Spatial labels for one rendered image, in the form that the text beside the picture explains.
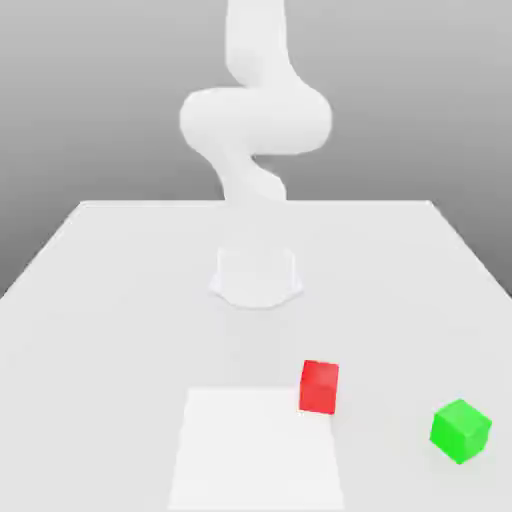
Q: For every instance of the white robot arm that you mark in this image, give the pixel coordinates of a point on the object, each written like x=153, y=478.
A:
x=256, y=120

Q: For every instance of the small red cube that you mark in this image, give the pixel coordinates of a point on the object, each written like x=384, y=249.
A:
x=318, y=387

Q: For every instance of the small green cube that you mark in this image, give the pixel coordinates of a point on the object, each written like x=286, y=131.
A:
x=460, y=432

